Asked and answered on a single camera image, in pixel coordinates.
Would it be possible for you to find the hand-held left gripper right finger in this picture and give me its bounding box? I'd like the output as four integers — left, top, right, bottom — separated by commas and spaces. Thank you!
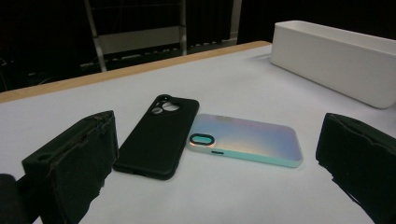
316, 112, 396, 224

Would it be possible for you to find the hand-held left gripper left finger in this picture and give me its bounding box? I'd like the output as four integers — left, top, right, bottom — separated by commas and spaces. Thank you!
21, 110, 120, 224

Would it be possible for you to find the black phone case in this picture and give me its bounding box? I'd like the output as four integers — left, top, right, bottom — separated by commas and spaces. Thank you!
112, 93, 201, 181

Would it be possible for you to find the white plastic bin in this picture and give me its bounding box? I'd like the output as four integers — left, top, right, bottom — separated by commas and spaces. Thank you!
270, 20, 396, 110

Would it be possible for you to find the iridescent phone case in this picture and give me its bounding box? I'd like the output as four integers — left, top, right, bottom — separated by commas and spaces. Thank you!
186, 113, 304, 169

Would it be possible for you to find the white metal stand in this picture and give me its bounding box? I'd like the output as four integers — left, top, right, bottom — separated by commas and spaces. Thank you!
83, 0, 243, 73

